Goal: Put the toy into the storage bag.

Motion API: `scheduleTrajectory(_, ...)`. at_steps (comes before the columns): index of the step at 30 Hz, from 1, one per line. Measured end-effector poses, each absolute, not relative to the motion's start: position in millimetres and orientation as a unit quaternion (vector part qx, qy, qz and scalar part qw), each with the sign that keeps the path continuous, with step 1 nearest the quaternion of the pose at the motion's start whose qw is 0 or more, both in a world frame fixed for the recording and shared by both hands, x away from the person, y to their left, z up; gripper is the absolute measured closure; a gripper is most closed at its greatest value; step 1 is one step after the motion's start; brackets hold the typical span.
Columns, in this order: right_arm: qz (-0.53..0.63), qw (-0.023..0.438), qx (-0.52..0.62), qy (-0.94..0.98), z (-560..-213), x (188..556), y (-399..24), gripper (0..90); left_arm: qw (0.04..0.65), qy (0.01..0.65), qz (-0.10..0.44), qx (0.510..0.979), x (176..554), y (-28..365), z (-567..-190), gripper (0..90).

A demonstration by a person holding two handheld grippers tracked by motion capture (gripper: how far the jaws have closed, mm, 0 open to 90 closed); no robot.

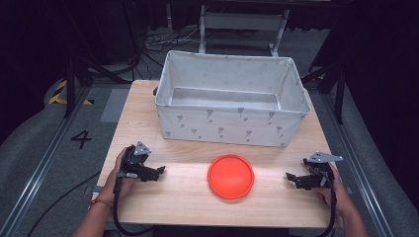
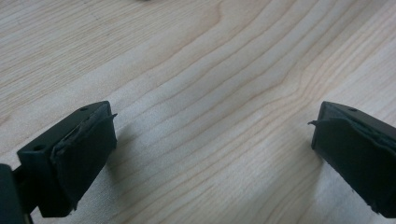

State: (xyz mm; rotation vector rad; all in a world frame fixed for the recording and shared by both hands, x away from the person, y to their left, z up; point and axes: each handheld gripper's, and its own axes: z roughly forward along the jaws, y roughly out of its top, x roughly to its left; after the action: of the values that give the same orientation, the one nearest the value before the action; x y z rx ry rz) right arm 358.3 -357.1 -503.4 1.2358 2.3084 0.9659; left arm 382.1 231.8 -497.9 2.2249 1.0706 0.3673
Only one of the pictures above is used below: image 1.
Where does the person's right hand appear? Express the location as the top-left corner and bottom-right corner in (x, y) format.
(316, 163), (358, 218)

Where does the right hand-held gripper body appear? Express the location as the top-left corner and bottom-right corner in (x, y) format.
(295, 150), (344, 191)

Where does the grey metal stand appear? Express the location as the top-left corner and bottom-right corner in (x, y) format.
(198, 4), (291, 58)

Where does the black floor cable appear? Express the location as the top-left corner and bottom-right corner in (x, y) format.
(26, 170), (103, 237)

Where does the red string bracelet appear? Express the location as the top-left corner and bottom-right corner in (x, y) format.
(89, 197), (114, 208)

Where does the bundle of floor cables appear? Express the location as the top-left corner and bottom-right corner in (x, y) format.
(141, 27), (202, 67)

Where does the black tripod stand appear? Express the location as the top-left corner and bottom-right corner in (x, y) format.
(299, 58), (347, 125)
(62, 0), (139, 119)

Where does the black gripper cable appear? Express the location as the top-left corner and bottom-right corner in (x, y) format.
(113, 172), (156, 237)
(315, 171), (338, 237)

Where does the person's left hand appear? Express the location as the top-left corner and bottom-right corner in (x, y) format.
(100, 146), (140, 202)

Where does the yellow black hazard tape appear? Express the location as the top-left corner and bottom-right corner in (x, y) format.
(47, 79), (95, 107)

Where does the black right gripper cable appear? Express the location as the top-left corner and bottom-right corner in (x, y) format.
(315, 171), (338, 237)

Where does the white fabric storage box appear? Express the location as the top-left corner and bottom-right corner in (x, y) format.
(154, 49), (312, 148)

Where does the red round plate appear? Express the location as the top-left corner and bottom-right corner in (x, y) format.
(207, 154), (256, 200)

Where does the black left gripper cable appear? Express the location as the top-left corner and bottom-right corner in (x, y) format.
(113, 172), (156, 237)

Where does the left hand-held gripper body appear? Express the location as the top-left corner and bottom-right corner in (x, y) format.
(120, 140), (160, 183)

